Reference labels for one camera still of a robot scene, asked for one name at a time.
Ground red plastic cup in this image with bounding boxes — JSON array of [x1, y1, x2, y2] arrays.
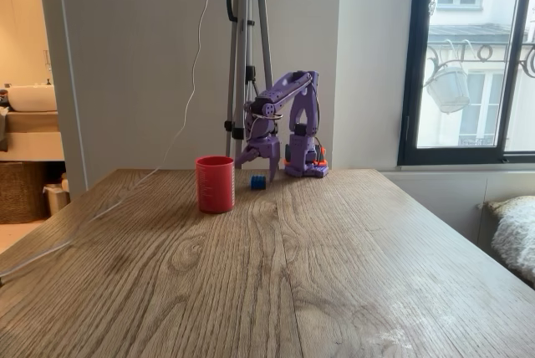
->
[[195, 156, 236, 214]]

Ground white hanging flower pot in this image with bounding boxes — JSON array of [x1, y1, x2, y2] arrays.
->
[[421, 63, 472, 115]]

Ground small white trash bin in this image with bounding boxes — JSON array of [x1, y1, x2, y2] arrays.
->
[[43, 182, 71, 219]]

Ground beige vanity counter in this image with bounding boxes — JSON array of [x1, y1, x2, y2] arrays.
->
[[0, 110, 66, 162]]

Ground white sink basin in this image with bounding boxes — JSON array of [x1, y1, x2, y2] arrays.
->
[[8, 84, 58, 113]]

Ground brown wicker basket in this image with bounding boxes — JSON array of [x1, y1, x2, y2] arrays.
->
[[0, 161, 49, 225]]

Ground white fur cushion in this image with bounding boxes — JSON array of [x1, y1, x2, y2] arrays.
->
[[482, 194, 535, 284]]

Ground long white camera cable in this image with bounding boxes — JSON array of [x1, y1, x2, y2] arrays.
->
[[0, 0, 225, 282]]

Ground silver black camera tripod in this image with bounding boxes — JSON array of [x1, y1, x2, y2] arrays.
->
[[223, 0, 280, 171]]

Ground black window frame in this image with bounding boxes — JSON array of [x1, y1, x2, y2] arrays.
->
[[396, 0, 535, 166]]

